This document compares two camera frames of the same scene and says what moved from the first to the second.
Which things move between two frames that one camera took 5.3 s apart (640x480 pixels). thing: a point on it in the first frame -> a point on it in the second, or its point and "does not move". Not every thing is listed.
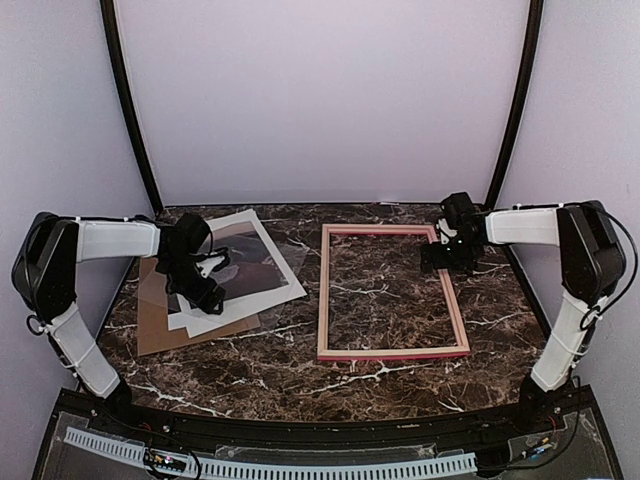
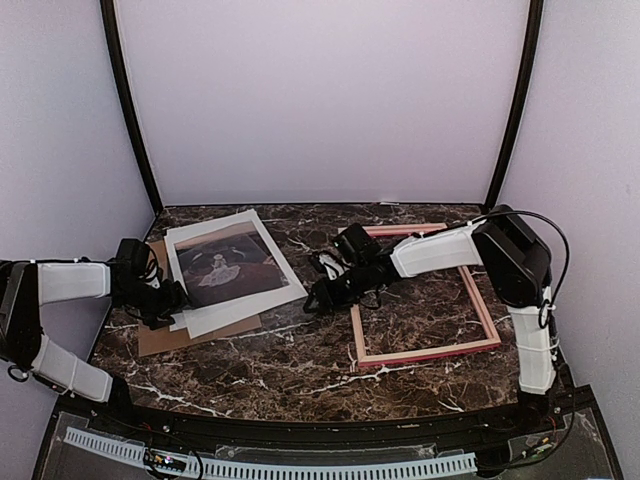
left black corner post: x=112 y=28 does not move
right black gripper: x=438 y=261 -> x=327 y=298
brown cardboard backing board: x=154 y=335 does not move
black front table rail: x=173 y=422 does not move
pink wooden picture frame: x=325 y=353 -> x=383 y=358
